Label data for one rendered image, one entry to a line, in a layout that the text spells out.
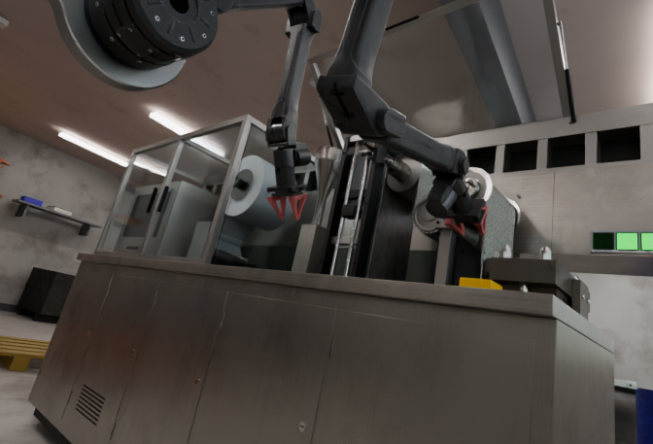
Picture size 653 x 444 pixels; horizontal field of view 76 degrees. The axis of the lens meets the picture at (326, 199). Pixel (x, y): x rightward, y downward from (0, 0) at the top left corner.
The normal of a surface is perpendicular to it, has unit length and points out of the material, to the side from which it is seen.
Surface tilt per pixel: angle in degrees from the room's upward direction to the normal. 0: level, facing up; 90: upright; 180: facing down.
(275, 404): 90
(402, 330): 90
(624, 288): 90
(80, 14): 90
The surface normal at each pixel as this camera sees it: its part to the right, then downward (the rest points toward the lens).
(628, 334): -0.54, -0.36
